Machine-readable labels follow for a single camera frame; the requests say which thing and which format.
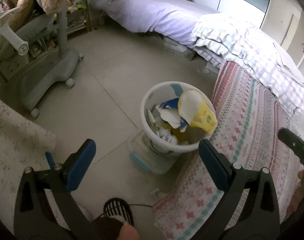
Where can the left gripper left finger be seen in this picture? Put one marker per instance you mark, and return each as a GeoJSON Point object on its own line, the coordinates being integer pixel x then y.
{"type": "Point", "coordinates": [61, 180]}

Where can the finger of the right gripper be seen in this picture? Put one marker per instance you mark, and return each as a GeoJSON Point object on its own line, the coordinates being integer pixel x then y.
{"type": "Point", "coordinates": [292, 141]}

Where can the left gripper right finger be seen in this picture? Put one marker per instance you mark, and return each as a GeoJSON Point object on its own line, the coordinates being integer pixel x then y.
{"type": "Point", "coordinates": [248, 208]}

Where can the yellow paper bowl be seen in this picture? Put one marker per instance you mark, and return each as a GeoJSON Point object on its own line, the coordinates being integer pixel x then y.
{"type": "Point", "coordinates": [193, 108]}

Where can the blue white paper box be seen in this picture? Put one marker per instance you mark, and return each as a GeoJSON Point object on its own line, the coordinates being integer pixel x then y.
{"type": "Point", "coordinates": [168, 111]}

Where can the yellow green sponge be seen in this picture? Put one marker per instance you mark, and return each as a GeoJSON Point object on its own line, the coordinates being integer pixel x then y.
{"type": "Point", "coordinates": [181, 136]}

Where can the white plastic trash bin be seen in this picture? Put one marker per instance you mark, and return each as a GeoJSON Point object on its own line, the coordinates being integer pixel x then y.
{"type": "Point", "coordinates": [152, 122]}

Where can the person's right hand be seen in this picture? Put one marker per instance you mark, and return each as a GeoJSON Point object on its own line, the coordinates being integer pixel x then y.
{"type": "Point", "coordinates": [296, 199]}

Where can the person's left hand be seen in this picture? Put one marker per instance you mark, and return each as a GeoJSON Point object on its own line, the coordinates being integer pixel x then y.
{"type": "Point", "coordinates": [128, 232]}

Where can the patterned red bed mat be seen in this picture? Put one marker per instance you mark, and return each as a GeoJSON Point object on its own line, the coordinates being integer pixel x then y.
{"type": "Point", "coordinates": [249, 117]}

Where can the floral white cloth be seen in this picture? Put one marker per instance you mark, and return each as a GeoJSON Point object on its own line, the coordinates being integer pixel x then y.
{"type": "Point", "coordinates": [22, 144]}

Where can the folded newspaper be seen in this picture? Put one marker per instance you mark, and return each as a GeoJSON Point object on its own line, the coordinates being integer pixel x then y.
{"type": "Point", "coordinates": [285, 70]}

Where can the white plastic bottle in bin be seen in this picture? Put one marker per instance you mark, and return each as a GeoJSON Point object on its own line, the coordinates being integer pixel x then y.
{"type": "Point", "coordinates": [167, 136]}

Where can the checked purple white blanket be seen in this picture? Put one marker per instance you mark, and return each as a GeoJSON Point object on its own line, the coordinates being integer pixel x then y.
{"type": "Point", "coordinates": [219, 39]}

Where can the grey rolling chair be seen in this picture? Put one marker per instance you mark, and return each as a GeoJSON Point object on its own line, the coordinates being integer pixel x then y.
{"type": "Point", "coordinates": [34, 57]}

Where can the lavender duvet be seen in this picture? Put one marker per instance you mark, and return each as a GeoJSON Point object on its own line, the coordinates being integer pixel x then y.
{"type": "Point", "coordinates": [175, 19]}

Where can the wooden shelf with toys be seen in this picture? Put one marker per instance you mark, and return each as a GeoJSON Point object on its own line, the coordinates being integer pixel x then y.
{"type": "Point", "coordinates": [78, 17]}

